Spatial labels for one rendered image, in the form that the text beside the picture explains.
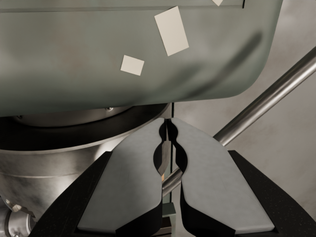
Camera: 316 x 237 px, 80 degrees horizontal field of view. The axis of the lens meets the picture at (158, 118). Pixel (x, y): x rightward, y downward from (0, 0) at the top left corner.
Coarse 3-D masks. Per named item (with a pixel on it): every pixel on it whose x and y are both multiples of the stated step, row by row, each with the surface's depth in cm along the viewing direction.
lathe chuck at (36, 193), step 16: (0, 176) 22; (16, 176) 21; (32, 176) 21; (48, 176) 21; (64, 176) 22; (0, 192) 26; (16, 192) 23; (32, 192) 23; (48, 192) 22; (16, 208) 27; (32, 208) 24
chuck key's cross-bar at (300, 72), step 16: (304, 64) 12; (288, 80) 13; (304, 80) 13; (272, 96) 13; (240, 112) 14; (256, 112) 13; (224, 128) 15; (240, 128) 14; (224, 144) 15; (176, 176) 16
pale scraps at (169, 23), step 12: (216, 0) 14; (168, 12) 14; (168, 24) 14; (180, 24) 14; (168, 36) 14; (180, 36) 15; (168, 48) 15; (180, 48) 15; (132, 60) 15; (132, 72) 15
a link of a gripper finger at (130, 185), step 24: (120, 144) 10; (144, 144) 10; (120, 168) 8; (144, 168) 8; (96, 192) 7; (120, 192) 7; (144, 192) 7; (96, 216) 6; (120, 216) 6; (144, 216) 6
